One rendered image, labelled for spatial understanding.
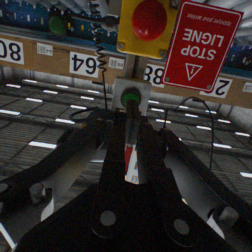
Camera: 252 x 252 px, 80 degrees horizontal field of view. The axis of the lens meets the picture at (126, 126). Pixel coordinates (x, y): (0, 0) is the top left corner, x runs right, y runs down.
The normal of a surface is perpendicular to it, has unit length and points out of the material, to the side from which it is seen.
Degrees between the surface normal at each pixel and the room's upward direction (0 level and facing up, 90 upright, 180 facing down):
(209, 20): 90
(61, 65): 90
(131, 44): 90
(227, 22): 90
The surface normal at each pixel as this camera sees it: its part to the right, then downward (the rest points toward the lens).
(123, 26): -0.02, 0.43
